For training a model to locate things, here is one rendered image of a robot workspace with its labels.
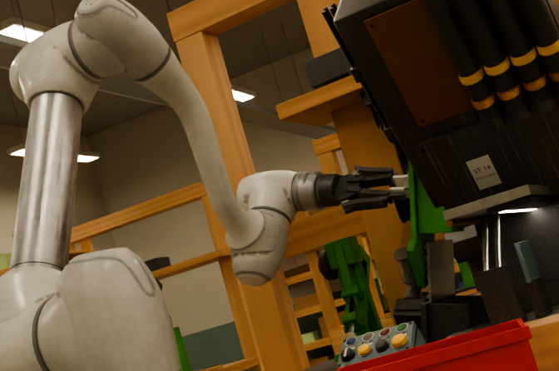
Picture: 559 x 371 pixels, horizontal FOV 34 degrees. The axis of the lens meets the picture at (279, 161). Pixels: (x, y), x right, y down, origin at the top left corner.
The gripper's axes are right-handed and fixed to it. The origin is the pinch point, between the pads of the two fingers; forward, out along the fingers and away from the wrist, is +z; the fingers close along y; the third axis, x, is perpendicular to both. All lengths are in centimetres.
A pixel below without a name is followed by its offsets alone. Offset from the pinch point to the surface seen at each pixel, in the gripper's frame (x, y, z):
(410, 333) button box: -4.1, -41.8, 10.0
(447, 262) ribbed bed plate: 14.0, -9.8, 7.1
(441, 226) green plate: -2.4, -14.3, 10.5
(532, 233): 10.4, -5.2, 25.4
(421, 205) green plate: -5.4, -11.2, 6.5
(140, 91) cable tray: 250, 383, -384
